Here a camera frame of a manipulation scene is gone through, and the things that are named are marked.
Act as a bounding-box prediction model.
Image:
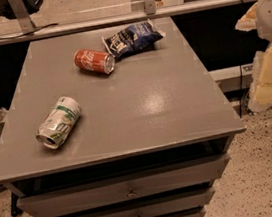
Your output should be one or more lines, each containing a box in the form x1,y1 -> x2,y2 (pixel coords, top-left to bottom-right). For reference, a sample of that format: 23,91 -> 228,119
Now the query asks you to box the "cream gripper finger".
235,3 -> 258,32
248,43 -> 272,113

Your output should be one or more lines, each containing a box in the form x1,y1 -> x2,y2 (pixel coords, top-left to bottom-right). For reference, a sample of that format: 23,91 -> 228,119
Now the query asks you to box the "red coke can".
74,49 -> 115,74

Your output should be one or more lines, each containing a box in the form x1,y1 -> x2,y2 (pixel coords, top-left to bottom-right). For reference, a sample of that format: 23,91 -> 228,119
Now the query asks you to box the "green white soda can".
36,96 -> 82,150

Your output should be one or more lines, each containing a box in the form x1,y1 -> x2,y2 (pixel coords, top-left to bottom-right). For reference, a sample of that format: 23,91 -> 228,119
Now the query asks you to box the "blue chip bag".
102,20 -> 165,60

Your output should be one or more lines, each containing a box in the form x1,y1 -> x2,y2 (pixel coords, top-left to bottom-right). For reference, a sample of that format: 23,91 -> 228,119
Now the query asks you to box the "top grey drawer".
17,153 -> 230,217

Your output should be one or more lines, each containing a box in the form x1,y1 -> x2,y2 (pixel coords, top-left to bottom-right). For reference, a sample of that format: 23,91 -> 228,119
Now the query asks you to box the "grey drawer cabinet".
0,17 -> 244,217

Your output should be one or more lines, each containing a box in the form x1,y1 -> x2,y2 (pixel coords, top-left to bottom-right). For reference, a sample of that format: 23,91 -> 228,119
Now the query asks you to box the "black object top left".
0,0 -> 43,20

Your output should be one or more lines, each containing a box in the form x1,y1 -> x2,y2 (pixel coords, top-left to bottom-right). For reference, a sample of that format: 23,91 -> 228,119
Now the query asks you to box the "middle grey drawer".
49,185 -> 220,217

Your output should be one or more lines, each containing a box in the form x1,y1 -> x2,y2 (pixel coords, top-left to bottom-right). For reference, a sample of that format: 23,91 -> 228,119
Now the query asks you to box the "metal guard rail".
0,0 -> 257,45

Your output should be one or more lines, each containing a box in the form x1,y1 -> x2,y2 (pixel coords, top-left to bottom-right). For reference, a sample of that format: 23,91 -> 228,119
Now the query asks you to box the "black cable on rail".
0,21 -> 61,42

